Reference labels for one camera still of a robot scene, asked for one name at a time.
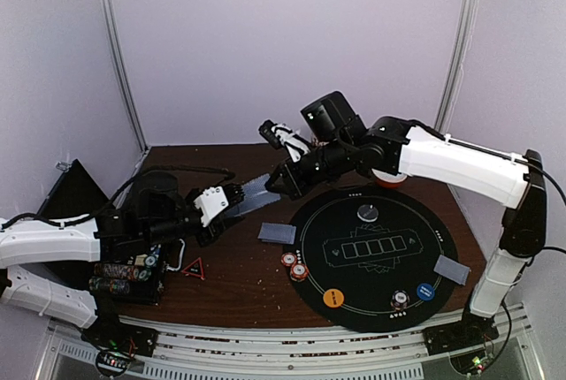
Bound red poker chip stack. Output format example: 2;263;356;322
280;253;297;267

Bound aluminium frame post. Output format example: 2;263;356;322
434;0;478;133
100;0;149;152

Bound orange big blind button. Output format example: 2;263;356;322
323;288;345;308

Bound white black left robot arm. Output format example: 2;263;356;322
1;165;245;352

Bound black red triangle marker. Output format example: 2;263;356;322
181;257;205;280

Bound blue small blind button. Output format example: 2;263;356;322
417;283;435;301

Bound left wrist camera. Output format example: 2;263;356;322
193;186;229;227

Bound single blue playing card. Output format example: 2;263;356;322
259;224;296;245

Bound aluminium front rail base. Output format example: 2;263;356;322
37;302;547;380

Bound round black poker mat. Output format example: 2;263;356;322
284;186;458;333

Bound blue playing card deck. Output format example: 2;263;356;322
226;173;280;217

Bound right aluminium frame post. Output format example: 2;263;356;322
434;0;478;133

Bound white orange bowl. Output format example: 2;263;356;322
373;170;407;188

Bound clear dealer button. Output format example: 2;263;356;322
356;204;379;223

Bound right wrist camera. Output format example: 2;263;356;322
258;119;312;163

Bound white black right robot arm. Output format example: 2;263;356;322
258;91;558;347

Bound left aluminium frame post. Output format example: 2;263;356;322
100;0;149;152

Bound black poker chip case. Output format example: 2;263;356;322
39;160;184;305

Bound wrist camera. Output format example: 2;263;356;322
193;186;229;227
258;119;312;163

